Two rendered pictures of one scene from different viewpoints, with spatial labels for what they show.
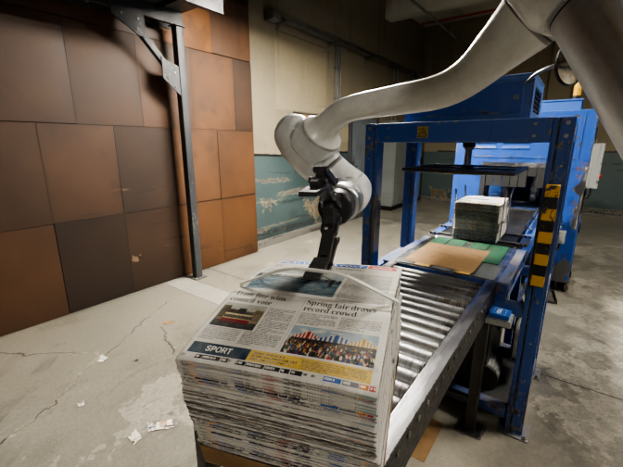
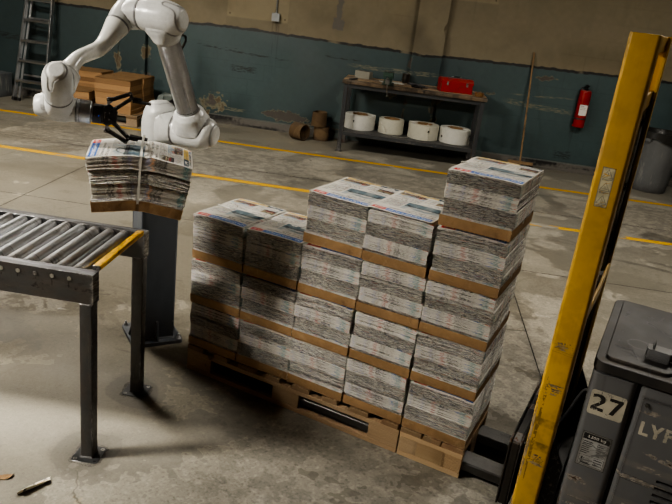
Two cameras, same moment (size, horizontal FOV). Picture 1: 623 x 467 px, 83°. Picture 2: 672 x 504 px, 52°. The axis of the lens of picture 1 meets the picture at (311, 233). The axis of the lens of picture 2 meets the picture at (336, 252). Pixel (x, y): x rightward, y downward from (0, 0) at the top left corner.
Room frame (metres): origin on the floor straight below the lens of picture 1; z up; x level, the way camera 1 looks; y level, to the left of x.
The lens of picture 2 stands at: (1.34, 2.73, 1.84)
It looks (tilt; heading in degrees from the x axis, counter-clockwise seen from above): 20 degrees down; 238
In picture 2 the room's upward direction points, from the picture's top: 7 degrees clockwise
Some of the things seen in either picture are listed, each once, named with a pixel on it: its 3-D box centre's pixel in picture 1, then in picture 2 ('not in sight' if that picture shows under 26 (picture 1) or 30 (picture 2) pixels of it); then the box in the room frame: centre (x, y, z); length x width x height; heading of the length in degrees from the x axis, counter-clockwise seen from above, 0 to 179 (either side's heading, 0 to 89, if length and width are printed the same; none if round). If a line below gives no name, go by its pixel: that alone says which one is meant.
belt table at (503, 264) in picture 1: (456, 261); not in sight; (2.04, -0.88, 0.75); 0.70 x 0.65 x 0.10; 143
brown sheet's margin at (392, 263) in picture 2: not in sight; (410, 252); (-0.43, 0.53, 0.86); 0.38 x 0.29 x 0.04; 32
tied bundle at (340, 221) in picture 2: not in sight; (354, 216); (-0.29, 0.28, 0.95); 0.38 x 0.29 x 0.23; 32
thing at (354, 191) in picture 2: not in sight; (357, 191); (-0.28, 0.29, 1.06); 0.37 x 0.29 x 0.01; 32
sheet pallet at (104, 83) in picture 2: not in sight; (105, 94); (-0.78, -6.74, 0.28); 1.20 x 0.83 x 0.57; 143
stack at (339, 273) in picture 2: not in sight; (312, 315); (-0.20, 0.17, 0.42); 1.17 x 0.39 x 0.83; 123
